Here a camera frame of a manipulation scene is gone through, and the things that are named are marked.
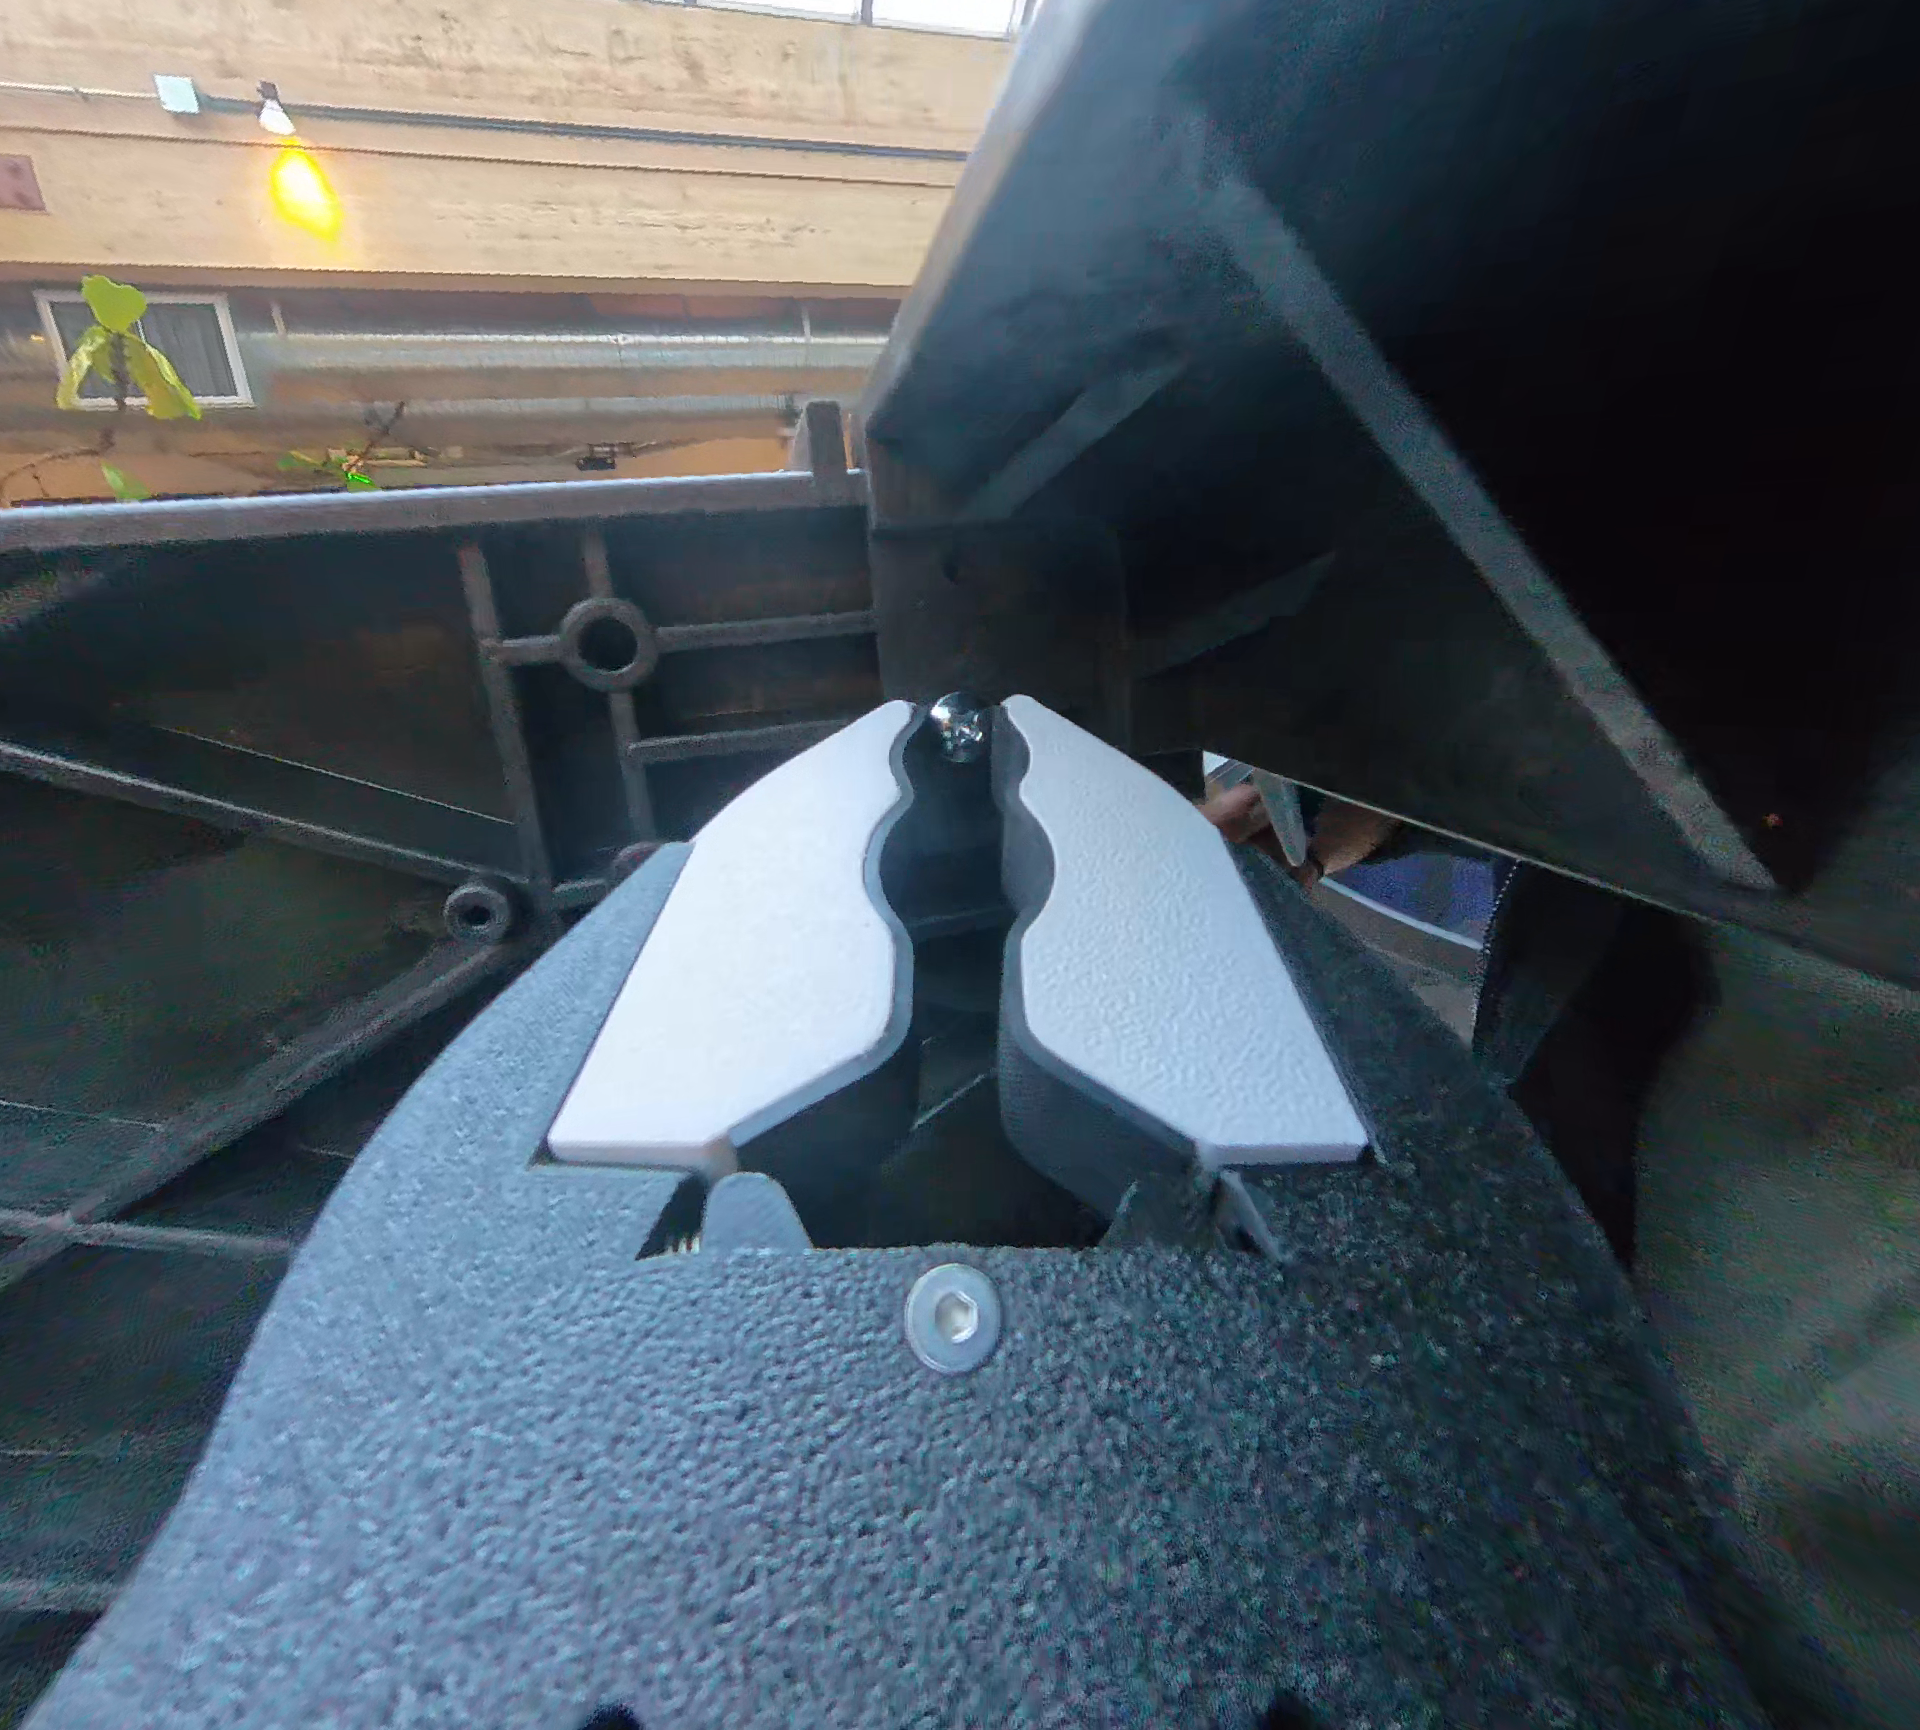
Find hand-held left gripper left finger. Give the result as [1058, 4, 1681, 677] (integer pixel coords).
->
[547, 698, 920, 1181]

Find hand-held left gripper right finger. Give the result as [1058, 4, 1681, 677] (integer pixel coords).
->
[988, 689, 1375, 1251]

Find black ribbed plastic furniture panel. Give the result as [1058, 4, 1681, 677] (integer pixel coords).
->
[0, 402, 887, 1730]

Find green plant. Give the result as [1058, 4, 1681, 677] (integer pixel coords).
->
[50, 274, 208, 418]

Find black strap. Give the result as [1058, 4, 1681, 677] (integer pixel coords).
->
[1469, 861, 1642, 1090]

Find grey metal duct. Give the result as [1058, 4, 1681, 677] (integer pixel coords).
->
[242, 324, 887, 410]

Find barred wall window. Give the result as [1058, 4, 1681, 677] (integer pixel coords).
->
[28, 289, 254, 410]

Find wall lamp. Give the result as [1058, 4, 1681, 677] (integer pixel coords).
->
[254, 83, 341, 240]

